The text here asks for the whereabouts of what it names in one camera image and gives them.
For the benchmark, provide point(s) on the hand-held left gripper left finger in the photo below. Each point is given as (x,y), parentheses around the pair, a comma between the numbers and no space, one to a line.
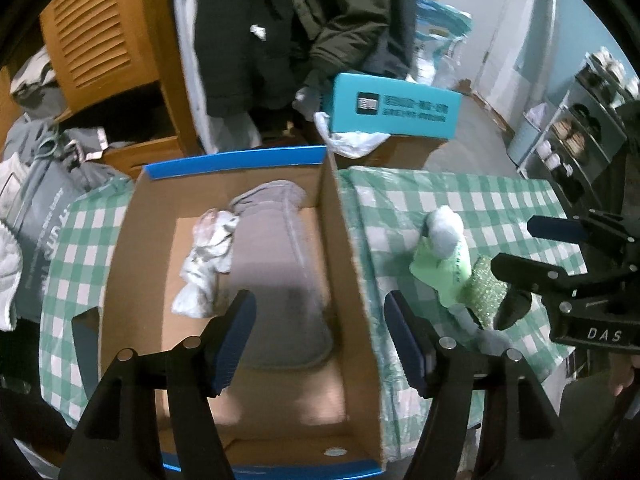
(235,345)

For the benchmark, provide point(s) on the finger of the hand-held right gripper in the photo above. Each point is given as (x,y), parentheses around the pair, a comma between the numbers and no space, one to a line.
(525,270)
(555,228)

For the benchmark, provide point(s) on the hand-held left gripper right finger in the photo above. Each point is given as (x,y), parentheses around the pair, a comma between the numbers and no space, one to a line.
(406,345)

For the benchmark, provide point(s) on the green glitter sock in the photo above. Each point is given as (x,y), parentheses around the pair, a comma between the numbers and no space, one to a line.
(482,285)

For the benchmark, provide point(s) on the blue-rimmed cardboard box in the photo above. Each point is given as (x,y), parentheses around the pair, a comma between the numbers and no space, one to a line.
(345,310)

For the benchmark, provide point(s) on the light green printed cloth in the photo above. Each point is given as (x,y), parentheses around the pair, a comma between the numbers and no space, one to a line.
(440,277)

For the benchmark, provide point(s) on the grey fuzzy sock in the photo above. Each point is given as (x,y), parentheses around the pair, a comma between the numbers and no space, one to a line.
(492,342)
(445,230)

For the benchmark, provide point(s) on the grey sock in box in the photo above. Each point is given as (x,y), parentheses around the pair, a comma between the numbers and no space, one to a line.
(280,270)

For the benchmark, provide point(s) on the white crumpled cloth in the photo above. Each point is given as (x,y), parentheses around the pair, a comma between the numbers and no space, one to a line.
(205,260)

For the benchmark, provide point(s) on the pale blue waste bin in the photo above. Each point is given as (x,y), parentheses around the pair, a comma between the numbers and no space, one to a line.
(525,140)

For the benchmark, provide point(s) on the shoe rack with shoes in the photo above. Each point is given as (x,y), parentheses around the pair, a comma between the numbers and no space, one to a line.
(585,125)

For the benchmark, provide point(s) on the green checkered tablecloth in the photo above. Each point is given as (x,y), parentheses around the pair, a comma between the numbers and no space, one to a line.
(400,195)

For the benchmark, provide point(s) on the white plastic bag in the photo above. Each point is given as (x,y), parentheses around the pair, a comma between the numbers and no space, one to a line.
(345,142)

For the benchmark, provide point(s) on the blue and white packages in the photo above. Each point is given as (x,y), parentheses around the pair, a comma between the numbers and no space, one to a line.
(440,35)

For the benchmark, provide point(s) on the grey printed bag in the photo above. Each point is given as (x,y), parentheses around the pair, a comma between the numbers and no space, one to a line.
(45,200)

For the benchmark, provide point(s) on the teal printed box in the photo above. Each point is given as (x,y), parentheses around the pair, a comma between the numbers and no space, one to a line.
(350,105)

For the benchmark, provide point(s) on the white towel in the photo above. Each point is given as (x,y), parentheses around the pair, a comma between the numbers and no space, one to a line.
(7,270)

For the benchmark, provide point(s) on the grey garment with reflective stripe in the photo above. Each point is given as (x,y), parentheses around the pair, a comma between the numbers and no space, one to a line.
(87,140)

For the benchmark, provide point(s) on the black jacket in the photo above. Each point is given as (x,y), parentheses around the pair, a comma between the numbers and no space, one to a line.
(235,50)

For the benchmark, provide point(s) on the olive padded jacket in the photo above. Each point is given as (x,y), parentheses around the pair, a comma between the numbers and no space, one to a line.
(350,10)

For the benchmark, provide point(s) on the grey and white clothes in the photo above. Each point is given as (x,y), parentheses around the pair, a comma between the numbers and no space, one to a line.
(35,80)

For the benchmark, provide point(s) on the wooden louvered cabinet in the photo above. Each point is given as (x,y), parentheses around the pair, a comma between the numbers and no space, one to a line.
(100,35)

